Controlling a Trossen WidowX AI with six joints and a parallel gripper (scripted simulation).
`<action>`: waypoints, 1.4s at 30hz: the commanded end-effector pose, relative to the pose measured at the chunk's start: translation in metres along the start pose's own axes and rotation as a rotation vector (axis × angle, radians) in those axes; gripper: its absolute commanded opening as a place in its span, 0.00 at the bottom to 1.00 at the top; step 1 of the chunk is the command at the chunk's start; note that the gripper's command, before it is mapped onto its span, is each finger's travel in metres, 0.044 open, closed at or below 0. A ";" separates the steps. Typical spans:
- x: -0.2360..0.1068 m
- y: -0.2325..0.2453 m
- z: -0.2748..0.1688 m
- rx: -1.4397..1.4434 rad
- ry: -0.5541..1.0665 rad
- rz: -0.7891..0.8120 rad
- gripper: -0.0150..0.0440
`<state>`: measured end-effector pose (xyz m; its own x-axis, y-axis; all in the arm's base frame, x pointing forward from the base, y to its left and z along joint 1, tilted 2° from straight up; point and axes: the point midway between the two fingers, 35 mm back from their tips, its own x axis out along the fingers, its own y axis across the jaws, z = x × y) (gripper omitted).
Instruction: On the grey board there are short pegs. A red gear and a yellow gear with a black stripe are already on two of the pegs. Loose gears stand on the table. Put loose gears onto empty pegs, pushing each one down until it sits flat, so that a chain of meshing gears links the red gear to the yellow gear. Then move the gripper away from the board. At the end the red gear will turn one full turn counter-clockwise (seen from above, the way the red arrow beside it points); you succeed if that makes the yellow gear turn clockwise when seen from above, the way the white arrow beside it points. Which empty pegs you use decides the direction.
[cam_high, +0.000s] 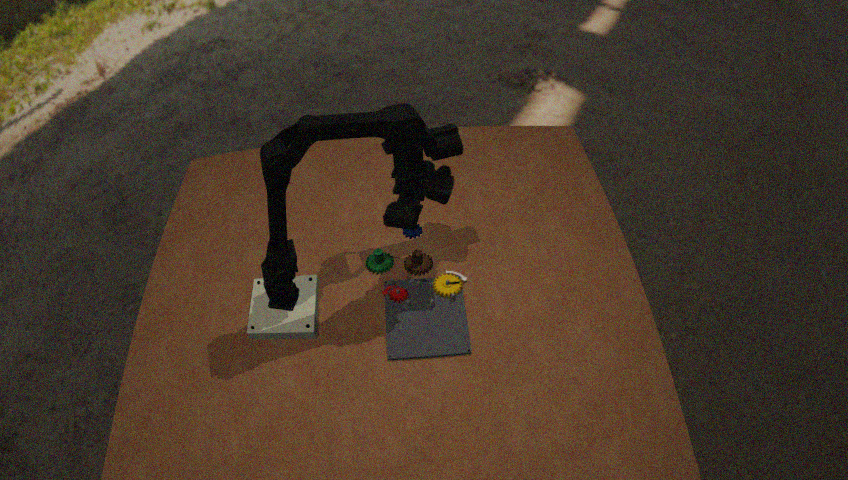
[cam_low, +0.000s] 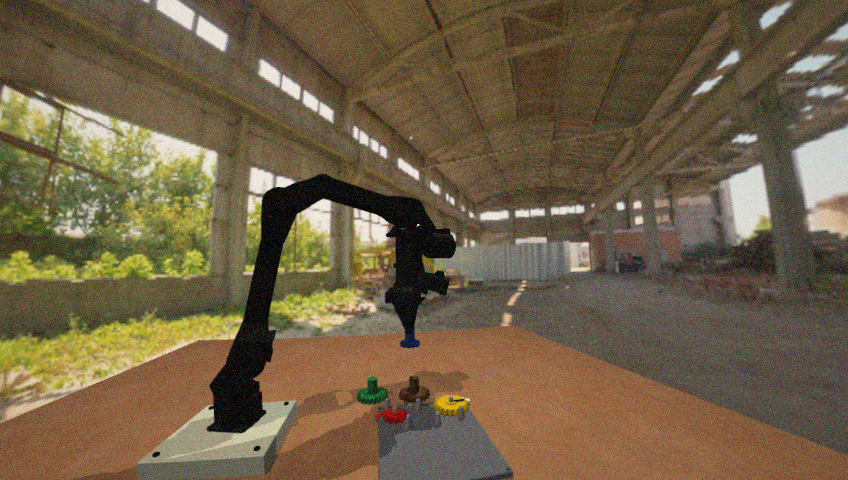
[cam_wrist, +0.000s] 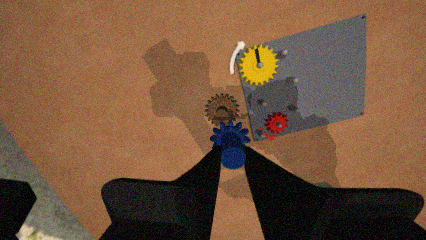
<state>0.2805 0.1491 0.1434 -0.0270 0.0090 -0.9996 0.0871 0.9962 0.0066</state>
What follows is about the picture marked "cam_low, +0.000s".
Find brown gear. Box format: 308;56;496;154
399;375;430;404

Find red gear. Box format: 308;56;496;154
383;407;407;425

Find green gear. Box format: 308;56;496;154
357;377;388;405

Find yellow gear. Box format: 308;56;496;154
434;394;469;417

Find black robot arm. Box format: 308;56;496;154
207;173;456;434

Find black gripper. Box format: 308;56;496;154
385;258;428;334

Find blue gear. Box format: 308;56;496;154
400;326;420;348

